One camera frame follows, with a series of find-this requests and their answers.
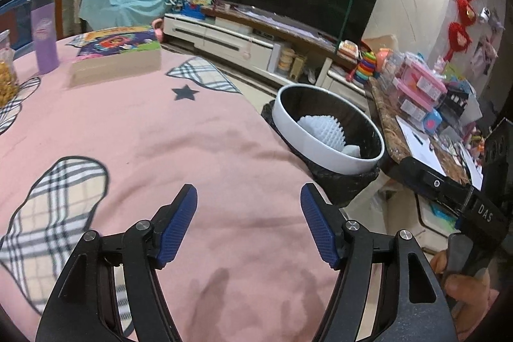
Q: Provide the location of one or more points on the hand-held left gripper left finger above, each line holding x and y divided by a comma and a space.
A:
178, 230

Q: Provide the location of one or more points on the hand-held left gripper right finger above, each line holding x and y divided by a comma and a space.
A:
318, 226

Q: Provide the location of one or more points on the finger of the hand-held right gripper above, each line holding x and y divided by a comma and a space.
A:
429, 177

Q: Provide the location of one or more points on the white bin with black bag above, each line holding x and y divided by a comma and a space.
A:
320, 149

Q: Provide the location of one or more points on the white foam block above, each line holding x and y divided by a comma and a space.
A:
353, 151

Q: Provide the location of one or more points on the white foam fruit net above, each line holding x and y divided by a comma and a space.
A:
324, 127

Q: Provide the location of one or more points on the person's right hand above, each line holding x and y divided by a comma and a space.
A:
469, 294

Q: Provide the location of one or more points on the white paper sheet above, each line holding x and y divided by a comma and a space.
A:
421, 143

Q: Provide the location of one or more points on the marble side table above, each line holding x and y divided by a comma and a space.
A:
390, 125

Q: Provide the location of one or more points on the stack of pink storage boxes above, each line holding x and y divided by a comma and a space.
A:
417, 89

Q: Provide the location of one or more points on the pink blanket with plaid patches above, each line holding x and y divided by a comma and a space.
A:
140, 125

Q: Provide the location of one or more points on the brown cardboard box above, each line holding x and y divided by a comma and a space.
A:
378, 43

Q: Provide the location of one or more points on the pink orange toy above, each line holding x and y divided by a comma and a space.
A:
348, 47

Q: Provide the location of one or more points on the red hanging knot decoration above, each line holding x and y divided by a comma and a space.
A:
467, 5

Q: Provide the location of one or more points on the thick colourful book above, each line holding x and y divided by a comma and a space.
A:
116, 49

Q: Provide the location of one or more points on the white television cabinet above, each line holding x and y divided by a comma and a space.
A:
212, 35

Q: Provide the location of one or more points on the pink kettlebell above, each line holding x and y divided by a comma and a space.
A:
158, 27

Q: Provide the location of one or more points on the clear jar of yellow snacks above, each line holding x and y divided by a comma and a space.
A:
6, 77

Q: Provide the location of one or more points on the purple bottle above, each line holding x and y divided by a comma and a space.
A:
45, 41

